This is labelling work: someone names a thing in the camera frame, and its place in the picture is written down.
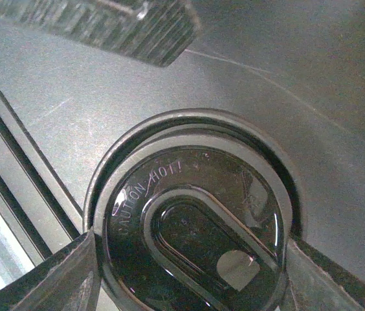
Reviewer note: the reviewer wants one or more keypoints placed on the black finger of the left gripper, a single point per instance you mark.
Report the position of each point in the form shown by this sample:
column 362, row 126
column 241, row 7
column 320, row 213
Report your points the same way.
column 153, row 32

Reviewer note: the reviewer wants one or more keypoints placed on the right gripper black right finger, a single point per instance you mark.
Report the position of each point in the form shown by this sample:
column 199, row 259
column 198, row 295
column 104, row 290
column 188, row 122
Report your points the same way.
column 315, row 282

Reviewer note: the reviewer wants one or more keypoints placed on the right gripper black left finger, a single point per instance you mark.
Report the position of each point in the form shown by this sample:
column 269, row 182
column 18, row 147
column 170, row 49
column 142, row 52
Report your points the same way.
column 68, row 280

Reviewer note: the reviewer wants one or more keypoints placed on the black plastic cup lid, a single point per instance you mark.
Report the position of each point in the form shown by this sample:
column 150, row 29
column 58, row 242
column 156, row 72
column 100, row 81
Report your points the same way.
column 193, row 220

